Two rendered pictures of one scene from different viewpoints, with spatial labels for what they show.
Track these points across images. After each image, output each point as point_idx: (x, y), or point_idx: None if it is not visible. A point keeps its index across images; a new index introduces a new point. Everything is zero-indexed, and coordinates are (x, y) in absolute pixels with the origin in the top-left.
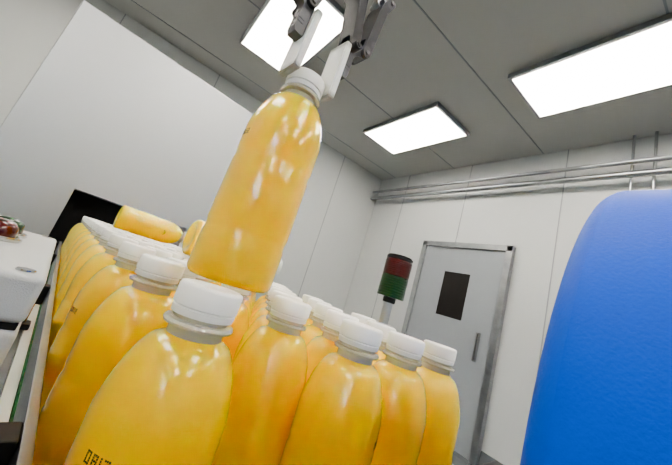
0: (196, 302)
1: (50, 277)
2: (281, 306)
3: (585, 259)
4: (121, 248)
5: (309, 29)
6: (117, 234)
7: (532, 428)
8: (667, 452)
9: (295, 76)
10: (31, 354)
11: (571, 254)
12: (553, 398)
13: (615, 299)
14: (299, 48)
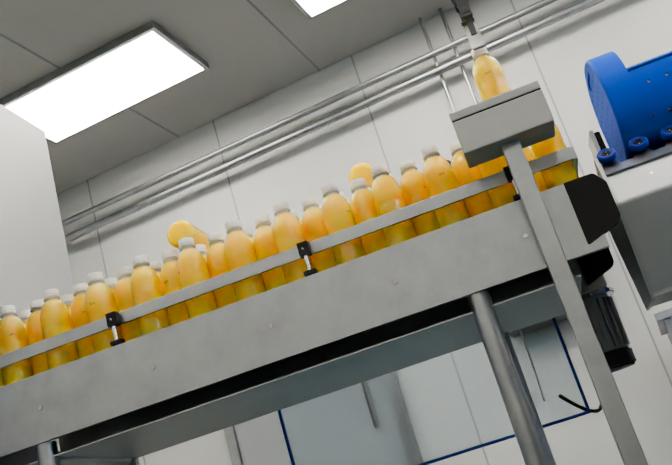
0: None
1: (238, 274)
2: None
3: (596, 68)
4: (431, 147)
5: (478, 30)
6: (336, 184)
7: (603, 85)
8: (612, 78)
9: (482, 49)
10: (426, 208)
11: (593, 69)
12: (603, 81)
13: (602, 70)
14: (481, 38)
